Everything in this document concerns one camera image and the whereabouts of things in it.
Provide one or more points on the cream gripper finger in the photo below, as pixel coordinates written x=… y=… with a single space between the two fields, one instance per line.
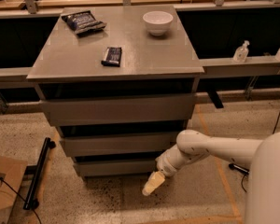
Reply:
x=154 y=181

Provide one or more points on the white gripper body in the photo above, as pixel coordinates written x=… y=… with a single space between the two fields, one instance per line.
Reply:
x=165 y=166

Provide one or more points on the grey bottom drawer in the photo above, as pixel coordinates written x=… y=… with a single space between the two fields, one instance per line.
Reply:
x=119 y=167

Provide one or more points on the grey drawer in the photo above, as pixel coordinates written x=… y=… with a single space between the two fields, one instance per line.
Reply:
x=117 y=144
x=118 y=109
x=119 y=167

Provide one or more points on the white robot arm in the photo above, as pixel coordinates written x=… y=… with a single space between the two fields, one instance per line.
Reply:
x=261 y=157

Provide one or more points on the grey middle drawer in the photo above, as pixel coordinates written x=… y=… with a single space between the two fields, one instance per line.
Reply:
x=117 y=144

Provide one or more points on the grey top drawer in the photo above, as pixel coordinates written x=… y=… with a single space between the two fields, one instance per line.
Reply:
x=118 y=109

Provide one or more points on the grey drawer cabinet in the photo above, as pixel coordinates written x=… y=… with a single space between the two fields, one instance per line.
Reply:
x=124 y=29

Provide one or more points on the dark snack bar packet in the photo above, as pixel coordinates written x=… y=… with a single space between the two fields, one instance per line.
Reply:
x=112 y=57

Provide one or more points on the black bar stand left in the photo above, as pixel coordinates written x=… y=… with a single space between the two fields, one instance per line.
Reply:
x=35 y=171

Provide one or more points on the white bowl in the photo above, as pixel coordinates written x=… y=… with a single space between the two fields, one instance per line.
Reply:
x=157 y=22

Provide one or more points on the cardboard box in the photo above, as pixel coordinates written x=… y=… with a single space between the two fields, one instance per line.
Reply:
x=11 y=174

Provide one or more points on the blue chip bag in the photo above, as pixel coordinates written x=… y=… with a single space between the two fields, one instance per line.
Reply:
x=82 y=22

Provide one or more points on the grey metal rail shelf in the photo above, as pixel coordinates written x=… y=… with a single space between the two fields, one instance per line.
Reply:
x=26 y=77

